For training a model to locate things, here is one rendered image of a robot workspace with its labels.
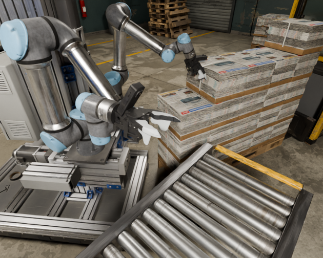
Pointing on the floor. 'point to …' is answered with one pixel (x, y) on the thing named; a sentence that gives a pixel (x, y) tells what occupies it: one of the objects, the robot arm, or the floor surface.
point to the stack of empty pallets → (161, 8)
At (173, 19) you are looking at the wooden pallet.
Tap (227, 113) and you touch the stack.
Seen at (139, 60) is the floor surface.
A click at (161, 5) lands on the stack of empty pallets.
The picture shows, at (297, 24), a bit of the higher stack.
